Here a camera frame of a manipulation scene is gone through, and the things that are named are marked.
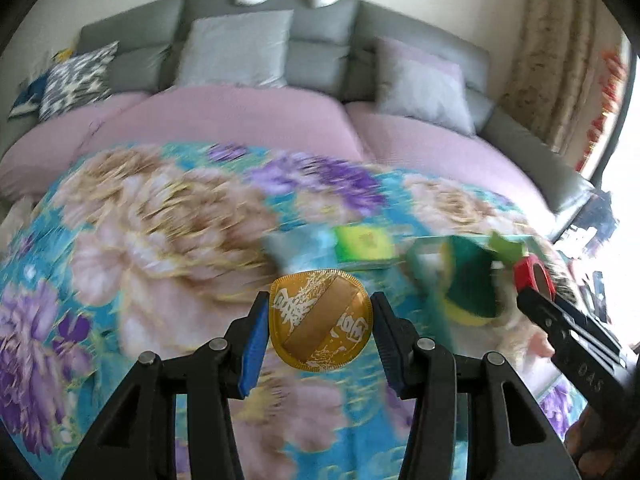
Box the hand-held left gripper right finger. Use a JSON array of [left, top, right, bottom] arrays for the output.
[[369, 291, 583, 480]]

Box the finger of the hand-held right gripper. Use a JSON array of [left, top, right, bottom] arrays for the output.
[[516, 290, 602, 367], [550, 296, 626, 362]]

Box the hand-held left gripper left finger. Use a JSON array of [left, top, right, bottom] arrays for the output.
[[65, 291, 271, 480]]

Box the cream fluffy cloth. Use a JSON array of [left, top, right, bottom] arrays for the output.
[[492, 305, 538, 361]]

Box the red tape roll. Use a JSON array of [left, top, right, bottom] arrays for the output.
[[512, 255, 557, 306]]

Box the gold round pad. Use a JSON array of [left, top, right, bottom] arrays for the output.
[[269, 269, 372, 373]]

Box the teal shallow cardboard box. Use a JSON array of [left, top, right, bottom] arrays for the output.
[[404, 232, 576, 401]]

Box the light green cloth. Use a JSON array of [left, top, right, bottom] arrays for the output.
[[486, 231, 530, 267]]

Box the green and yellow sponge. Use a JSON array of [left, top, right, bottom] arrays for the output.
[[440, 236, 518, 328]]

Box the person's right hand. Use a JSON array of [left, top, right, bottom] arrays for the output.
[[564, 397, 640, 471]]

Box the light blue cloth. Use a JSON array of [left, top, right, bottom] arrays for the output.
[[262, 234, 333, 273]]

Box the green tissue packet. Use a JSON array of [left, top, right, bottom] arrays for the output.
[[334, 226, 403, 267]]

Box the black metal rack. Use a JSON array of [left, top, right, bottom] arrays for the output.
[[550, 190, 616, 261]]

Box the floral blanket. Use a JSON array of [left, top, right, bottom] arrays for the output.
[[0, 142, 601, 480]]

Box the purple sofa seat cover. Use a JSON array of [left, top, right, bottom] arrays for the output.
[[0, 85, 368, 206], [345, 100, 558, 233]]

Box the red hanging decoration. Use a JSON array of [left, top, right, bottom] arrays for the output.
[[575, 47, 628, 173]]

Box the grey cushion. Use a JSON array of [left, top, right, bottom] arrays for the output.
[[374, 57, 477, 137], [175, 9, 295, 90]]

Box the beige patterned curtain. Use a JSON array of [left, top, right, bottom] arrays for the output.
[[500, 0, 618, 153]]

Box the purple cushion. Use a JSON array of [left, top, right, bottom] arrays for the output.
[[375, 36, 461, 68]]

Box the grey sofa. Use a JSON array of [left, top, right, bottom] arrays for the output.
[[75, 0, 596, 216]]

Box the black white patterned cushion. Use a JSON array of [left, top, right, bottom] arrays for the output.
[[39, 41, 120, 122]]

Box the dark blue cushion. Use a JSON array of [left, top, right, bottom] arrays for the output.
[[7, 72, 53, 121]]

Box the dark window frame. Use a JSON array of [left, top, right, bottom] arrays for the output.
[[587, 30, 638, 186]]

